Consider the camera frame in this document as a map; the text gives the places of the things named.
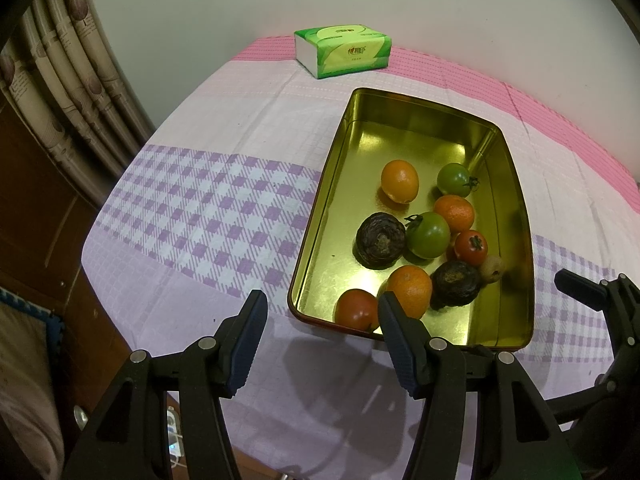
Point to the brown wooden furniture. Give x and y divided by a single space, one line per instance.
40 220

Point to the dark water chestnut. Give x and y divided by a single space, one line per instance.
455 282
380 240

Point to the gold metal tin tray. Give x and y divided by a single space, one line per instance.
415 135

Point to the red tomato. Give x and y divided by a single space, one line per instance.
355 309
470 249

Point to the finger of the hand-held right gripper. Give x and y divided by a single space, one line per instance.
580 287

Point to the pink purple checked tablecloth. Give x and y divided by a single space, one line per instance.
225 120

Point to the green tomato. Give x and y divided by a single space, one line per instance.
452 179
428 235

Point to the beige patterned curtain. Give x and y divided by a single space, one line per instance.
65 60

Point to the smooth orange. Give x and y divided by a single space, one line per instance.
400 181

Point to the white power strip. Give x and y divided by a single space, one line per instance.
172 425

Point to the orange mandarin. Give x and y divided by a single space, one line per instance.
456 212
412 287

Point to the round metal knob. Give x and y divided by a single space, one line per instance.
80 416

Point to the green tissue pack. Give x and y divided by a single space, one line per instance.
345 52

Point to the pinkish cloth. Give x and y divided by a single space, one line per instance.
25 425

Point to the small beige fruit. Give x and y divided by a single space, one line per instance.
492 269

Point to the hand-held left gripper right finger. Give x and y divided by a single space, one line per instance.
400 345

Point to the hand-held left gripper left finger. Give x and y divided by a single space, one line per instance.
245 345

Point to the blue-edged foam mat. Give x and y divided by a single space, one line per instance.
50 317

